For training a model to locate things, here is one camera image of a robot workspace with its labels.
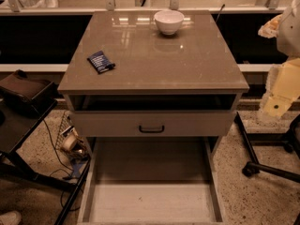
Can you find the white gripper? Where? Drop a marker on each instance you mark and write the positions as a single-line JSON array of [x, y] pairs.
[[290, 35]]

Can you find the blue rxbar blueberry wrapper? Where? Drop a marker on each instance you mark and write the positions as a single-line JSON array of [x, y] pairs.
[[100, 62]]

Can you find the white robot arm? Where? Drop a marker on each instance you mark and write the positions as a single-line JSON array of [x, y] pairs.
[[288, 41]]

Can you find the grey drawer cabinet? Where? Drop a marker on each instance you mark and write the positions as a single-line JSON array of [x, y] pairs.
[[192, 72]]

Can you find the black chair base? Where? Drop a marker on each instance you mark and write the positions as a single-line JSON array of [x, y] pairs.
[[269, 187]]

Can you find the white ceramic bowl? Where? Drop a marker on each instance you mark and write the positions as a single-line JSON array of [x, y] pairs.
[[168, 21]]

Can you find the tape roll clutter on floor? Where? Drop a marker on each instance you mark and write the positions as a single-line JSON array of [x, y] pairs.
[[68, 140]]

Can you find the dark brown pouch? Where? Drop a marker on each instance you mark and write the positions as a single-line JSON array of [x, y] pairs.
[[23, 89]]

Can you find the black side cart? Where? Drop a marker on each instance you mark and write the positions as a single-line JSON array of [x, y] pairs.
[[21, 113]]

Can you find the white shoe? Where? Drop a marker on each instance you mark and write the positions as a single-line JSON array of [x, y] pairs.
[[11, 218]]

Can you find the closed drawer with black handle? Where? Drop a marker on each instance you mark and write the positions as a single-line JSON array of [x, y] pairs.
[[152, 124]]

